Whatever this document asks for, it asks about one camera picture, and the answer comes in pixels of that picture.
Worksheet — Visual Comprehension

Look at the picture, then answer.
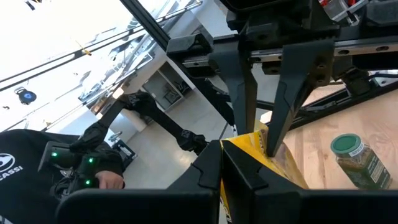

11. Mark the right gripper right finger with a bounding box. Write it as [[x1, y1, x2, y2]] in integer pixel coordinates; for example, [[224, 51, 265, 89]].
[[221, 139, 398, 224]]

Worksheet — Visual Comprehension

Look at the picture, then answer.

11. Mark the green-lidded spice jar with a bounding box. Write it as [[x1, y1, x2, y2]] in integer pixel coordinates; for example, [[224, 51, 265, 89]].
[[330, 133, 393, 190]]

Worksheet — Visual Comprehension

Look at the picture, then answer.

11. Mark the person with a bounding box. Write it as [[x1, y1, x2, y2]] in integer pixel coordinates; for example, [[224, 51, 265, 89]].
[[0, 129, 125, 224]]

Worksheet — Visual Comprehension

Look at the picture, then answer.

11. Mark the grey open cabinet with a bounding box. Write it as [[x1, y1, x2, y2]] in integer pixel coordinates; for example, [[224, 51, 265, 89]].
[[142, 60, 195, 113]]

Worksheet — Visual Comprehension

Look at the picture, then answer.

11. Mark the yellow ramen packet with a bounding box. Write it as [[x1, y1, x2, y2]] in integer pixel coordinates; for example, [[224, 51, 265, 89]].
[[219, 119, 310, 224]]

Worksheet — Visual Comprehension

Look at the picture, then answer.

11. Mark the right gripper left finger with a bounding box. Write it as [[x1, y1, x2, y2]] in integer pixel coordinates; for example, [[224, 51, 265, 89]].
[[55, 139, 224, 224]]

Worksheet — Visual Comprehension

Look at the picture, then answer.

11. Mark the person's hand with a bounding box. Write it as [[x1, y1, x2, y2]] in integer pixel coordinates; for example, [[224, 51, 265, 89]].
[[95, 170, 125, 190]]

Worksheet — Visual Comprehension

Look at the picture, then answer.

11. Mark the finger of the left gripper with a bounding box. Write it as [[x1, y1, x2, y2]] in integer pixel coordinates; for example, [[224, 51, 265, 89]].
[[207, 40, 259, 135], [266, 39, 336, 157]]

